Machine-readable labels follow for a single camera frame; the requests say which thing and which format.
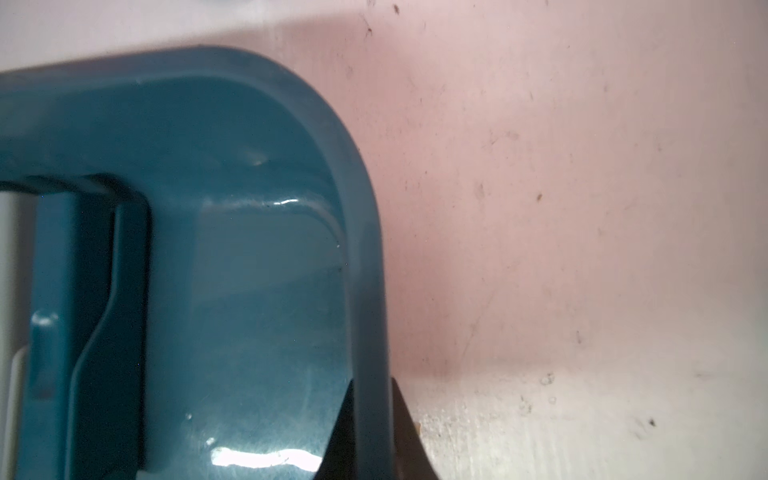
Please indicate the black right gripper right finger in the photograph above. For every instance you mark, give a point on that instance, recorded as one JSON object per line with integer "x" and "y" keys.
{"x": 411, "y": 460}

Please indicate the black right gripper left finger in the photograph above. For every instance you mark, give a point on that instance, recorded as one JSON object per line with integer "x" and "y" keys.
{"x": 339, "y": 460}

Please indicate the grey-blue pliers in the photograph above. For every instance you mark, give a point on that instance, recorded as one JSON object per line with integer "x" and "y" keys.
{"x": 17, "y": 244}

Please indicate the teal plastic storage box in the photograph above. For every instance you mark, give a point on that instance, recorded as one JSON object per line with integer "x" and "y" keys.
{"x": 265, "y": 288}

